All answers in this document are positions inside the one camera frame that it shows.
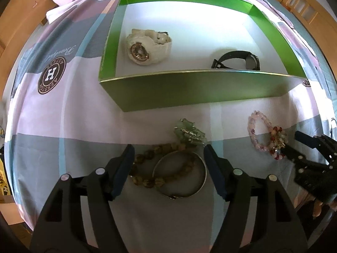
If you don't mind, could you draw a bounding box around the printed plaid bedsheet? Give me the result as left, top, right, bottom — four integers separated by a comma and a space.
5, 0, 337, 243

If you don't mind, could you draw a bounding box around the brown bead bracelet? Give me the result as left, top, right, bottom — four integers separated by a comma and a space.
128, 143, 197, 189

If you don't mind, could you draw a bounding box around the silver bangle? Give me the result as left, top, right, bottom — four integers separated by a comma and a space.
152, 150, 208, 200

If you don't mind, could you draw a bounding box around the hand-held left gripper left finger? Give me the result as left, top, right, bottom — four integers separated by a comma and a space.
29, 144, 135, 253

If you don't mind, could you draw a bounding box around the red yellow bead bracelet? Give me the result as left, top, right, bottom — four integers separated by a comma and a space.
269, 126, 289, 161

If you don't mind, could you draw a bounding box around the pink bead bracelet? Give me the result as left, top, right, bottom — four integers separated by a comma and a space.
247, 110, 277, 154

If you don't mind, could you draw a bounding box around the white wrist watch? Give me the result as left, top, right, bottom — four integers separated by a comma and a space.
126, 28, 173, 65

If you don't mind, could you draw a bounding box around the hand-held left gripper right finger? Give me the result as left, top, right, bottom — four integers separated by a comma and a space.
204, 144, 308, 253

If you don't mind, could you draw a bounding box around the wooden headboard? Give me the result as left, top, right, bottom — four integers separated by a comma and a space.
0, 0, 58, 66

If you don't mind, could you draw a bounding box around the green cardboard box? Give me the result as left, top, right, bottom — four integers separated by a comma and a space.
98, 0, 307, 113

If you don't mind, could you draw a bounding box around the black wrist watch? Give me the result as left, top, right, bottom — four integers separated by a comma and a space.
211, 51, 261, 71

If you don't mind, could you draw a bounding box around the green crystal bracelet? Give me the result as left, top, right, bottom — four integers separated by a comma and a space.
172, 118, 208, 148

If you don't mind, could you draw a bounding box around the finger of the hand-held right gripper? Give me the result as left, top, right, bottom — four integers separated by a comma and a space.
294, 130, 337, 165
280, 143, 333, 188

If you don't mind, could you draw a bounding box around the person's right hand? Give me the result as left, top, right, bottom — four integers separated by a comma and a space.
311, 199, 329, 218

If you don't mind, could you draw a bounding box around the wooden bed rail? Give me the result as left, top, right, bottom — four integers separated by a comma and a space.
284, 0, 337, 66

